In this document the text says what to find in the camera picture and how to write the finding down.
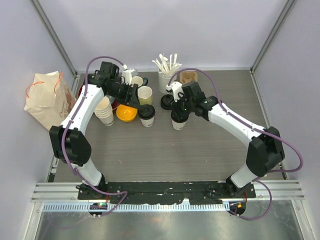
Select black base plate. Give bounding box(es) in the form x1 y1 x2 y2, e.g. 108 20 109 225
76 181 256 205

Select slotted cable duct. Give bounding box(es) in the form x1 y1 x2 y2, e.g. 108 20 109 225
42 202 230 213

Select white paper cup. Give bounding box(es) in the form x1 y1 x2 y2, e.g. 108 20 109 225
140 117 155 128
171 119 186 130

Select black cup lid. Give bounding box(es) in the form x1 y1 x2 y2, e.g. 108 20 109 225
137 104 156 120

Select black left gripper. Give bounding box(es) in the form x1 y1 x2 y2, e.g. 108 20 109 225
107 81 142 109

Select pale green mug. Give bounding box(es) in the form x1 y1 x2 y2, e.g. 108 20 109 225
137 86 153 106

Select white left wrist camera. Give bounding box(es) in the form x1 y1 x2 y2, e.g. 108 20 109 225
121 68 138 85

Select white straw holder cup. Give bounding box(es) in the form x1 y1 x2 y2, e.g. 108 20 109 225
158 68 173 94

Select stack of black lids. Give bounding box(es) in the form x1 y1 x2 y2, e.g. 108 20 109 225
160 94 174 111

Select red round tray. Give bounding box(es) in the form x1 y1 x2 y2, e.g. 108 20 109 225
77 83 85 98

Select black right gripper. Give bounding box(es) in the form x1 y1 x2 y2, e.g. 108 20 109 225
168 91 195 121

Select brown paper bag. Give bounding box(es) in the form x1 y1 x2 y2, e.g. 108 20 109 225
24 71 77 130

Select stack of white paper cups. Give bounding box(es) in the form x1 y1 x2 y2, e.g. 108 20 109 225
94 96 114 127

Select dark green mug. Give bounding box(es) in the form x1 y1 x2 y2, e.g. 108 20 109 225
131 76 149 87

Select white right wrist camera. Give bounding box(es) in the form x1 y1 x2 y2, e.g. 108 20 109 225
166 81 184 102

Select orange bowl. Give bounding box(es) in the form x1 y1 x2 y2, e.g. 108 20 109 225
116 104 138 123

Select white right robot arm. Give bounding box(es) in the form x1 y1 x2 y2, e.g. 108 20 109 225
166 81 285 198

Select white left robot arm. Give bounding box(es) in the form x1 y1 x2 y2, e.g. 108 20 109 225
49 61 140 200

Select cardboard cup carrier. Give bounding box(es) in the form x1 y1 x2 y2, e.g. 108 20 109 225
179 70 198 85

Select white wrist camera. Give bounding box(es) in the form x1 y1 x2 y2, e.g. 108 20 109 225
121 68 138 85
166 81 184 102

